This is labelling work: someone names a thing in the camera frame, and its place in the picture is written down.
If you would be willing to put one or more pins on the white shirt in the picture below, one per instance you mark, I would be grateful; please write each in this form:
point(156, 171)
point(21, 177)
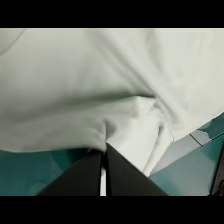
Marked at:
point(83, 83)

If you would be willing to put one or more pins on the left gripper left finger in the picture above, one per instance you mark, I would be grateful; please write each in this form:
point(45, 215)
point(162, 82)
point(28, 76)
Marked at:
point(80, 180)

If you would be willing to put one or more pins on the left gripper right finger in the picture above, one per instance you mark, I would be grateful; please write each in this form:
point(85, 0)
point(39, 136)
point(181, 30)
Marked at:
point(128, 178)

